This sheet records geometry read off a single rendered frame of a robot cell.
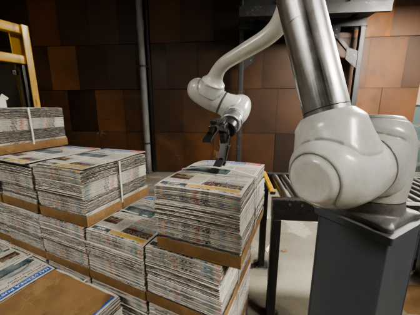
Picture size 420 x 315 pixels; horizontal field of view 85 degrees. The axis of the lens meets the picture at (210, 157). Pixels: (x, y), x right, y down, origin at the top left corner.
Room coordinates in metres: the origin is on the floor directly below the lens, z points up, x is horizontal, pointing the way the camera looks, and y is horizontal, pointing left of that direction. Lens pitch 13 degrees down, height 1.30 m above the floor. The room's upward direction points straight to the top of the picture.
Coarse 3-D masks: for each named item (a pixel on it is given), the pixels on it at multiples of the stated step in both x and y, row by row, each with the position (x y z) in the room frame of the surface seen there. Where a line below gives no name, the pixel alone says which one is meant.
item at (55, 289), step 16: (32, 288) 0.77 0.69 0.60; (48, 288) 0.77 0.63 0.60; (64, 288) 0.77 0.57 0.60; (80, 288) 0.77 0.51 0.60; (0, 304) 0.69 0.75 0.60; (16, 304) 0.69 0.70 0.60; (32, 304) 0.69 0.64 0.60; (48, 304) 0.69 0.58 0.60; (64, 304) 0.69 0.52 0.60; (80, 304) 0.69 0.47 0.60; (96, 304) 0.69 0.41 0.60
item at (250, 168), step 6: (198, 162) 0.95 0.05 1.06; (204, 162) 0.95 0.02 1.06; (210, 162) 0.95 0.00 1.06; (228, 162) 0.95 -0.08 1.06; (234, 162) 0.95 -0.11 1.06; (240, 162) 0.95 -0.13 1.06; (246, 162) 0.95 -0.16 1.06; (204, 168) 0.86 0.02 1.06; (210, 168) 0.86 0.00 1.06; (234, 168) 0.86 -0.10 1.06; (240, 168) 0.85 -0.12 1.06; (246, 168) 0.85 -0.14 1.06; (252, 168) 0.85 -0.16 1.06; (258, 168) 0.85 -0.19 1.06; (258, 174) 0.81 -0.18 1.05; (258, 180) 0.80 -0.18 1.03; (258, 186) 0.80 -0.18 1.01; (258, 192) 0.80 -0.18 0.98; (264, 192) 0.91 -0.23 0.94; (258, 198) 0.80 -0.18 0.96; (258, 204) 0.79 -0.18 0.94; (258, 210) 0.80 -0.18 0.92; (258, 216) 0.83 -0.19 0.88
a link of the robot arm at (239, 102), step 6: (228, 96) 1.00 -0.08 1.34; (234, 96) 1.01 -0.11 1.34; (240, 96) 1.03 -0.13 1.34; (246, 96) 1.06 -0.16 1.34; (222, 102) 0.99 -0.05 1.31; (228, 102) 0.99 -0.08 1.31; (234, 102) 0.98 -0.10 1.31; (240, 102) 0.99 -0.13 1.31; (246, 102) 1.01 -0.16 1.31; (222, 108) 0.99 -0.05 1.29; (228, 108) 0.98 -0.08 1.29; (234, 108) 0.96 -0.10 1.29; (240, 108) 0.97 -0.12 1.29; (246, 108) 0.99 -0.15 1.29; (222, 114) 1.01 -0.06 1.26; (246, 114) 0.98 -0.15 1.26
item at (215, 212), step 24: (168, 192) 0.66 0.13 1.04; (192, 192) 0.63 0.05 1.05; (216, 192) 0.60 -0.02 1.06; (240, 192) 0.60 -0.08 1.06; (168, 216) 0.66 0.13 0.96; (192, 216) 0.63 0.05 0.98; (216, 216) 0.60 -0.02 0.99; (240, 216) 0.57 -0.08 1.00; (192, 240) 0.63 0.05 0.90; (216, 240) 0.60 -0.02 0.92; (240, 240) 0.57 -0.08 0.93
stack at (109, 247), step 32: (32, 224) 0.96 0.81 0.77; (64, 224) 0.87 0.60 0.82; (96, 224) 0.85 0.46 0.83; (128, 224) 0.85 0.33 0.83; (32, 256) 0.99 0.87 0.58; (64, 256) 0.88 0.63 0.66; (96, 256) 0.79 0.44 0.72; (128, 256) 0.72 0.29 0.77; (160, 256) 0.68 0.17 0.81; (160, 288) 0.68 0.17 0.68; (192, 288) 0.63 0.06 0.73; (224, 288) 0.63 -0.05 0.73
